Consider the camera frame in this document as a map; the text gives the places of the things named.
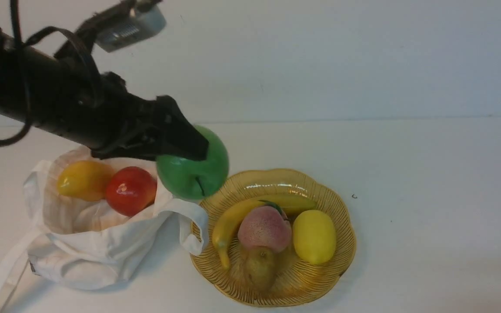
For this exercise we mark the white cloth bag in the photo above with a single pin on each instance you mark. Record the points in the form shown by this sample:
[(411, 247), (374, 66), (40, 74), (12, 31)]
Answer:
[(86, 245)]

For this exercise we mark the brown kiwi pear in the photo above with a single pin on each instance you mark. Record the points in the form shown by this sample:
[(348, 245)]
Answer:
[(260, 268)]

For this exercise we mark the green apple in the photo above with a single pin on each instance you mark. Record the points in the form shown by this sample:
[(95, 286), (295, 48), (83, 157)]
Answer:
[(192, 180)]

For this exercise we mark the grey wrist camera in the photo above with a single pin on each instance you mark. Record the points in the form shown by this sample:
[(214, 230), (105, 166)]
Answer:
[(131, 28)]

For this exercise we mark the yellow orange pear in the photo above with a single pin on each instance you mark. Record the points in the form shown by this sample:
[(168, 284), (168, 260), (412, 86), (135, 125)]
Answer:
[(85, 180)]

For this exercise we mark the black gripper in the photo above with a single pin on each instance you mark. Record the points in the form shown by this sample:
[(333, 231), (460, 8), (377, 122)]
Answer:
[(147, 128)]

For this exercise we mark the red apple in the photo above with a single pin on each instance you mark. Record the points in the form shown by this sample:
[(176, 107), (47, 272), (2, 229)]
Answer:
[(131, 190)]

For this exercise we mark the yellow mango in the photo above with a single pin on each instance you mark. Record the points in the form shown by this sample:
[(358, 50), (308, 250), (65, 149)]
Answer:
[(315, 237)]

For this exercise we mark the pink peach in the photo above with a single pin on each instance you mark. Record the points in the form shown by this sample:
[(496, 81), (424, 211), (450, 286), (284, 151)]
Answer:
[(266, 226)]

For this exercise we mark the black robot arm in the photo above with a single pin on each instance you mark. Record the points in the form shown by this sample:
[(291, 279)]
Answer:
[(51, 81)]

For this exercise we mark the yellow banana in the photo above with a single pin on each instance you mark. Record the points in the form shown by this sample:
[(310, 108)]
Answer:
[(228, 223)]

